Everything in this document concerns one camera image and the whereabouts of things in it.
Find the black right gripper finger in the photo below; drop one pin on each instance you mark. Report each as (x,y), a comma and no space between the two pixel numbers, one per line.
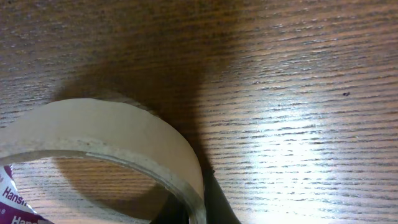
(218,210)

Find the white tape roll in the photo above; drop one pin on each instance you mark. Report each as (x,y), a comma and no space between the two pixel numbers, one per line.
(111,131)

